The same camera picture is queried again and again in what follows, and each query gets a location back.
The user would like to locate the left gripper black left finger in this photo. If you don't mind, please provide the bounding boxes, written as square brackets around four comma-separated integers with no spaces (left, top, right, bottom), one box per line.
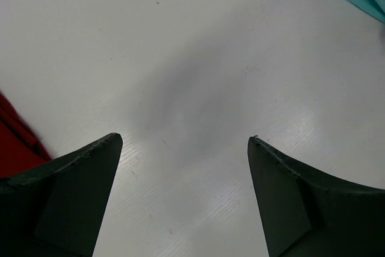
[1,133,123,256]

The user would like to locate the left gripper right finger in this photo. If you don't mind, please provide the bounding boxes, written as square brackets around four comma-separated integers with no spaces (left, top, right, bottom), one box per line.
[247,137,384,256]

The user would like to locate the dark red t shirt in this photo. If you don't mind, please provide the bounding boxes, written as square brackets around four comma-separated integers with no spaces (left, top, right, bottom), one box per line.
[1,96,52,178]

